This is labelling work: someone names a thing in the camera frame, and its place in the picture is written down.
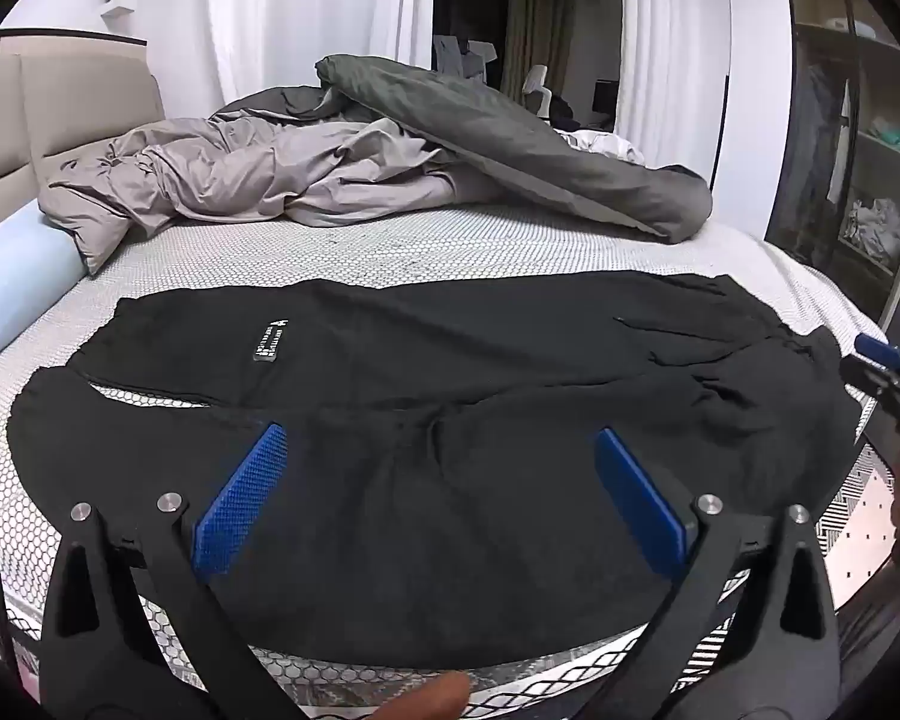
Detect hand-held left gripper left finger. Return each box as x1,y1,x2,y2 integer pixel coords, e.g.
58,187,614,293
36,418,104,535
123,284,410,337
41,424,301,720

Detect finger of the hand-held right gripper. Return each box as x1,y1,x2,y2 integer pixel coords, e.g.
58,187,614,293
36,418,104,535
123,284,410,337
853,334,900,374

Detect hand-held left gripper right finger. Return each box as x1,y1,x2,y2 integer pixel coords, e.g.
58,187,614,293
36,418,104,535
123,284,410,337
594,427,845,720

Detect black pants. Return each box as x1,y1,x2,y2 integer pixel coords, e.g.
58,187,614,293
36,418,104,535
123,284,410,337
6,270,863,672

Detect person's left hand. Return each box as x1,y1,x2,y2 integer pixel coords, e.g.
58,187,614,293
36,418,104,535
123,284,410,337
397,671,472,720

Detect grey cloth pile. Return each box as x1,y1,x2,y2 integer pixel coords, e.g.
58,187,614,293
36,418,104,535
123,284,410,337
844,196,900,263

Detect dark open wardrobe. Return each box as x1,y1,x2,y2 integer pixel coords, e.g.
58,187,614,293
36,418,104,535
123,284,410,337
765,0,900,323

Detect white hanging garment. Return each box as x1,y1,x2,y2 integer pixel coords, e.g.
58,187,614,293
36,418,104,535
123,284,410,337
829,79,852,203

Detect teal folded cloth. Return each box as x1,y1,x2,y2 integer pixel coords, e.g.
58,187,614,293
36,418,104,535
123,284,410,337
866,116,900,158

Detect bed with honeycomb mattress cover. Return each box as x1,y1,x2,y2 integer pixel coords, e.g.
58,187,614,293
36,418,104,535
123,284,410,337
0,199,900,720

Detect light blue pillow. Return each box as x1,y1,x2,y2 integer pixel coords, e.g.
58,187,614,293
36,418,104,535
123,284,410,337
0,202,98,365

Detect white bedding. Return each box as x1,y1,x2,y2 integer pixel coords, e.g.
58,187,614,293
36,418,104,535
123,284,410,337
555,127,646,166

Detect dark grey duvet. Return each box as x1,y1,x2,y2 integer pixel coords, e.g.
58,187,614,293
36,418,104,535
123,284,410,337
210,54,713,245

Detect white chair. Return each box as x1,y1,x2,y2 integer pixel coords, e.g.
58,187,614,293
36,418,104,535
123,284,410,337
521,64,552,121

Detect beige padded headboard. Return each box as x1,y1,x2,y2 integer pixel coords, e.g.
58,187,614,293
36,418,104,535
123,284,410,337
0,30,162,248

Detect olive curtain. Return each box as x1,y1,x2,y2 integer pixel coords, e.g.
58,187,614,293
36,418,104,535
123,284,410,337
502,0,575,98

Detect grey chairs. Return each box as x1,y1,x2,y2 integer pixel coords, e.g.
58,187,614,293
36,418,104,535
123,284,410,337
433,34,500,83

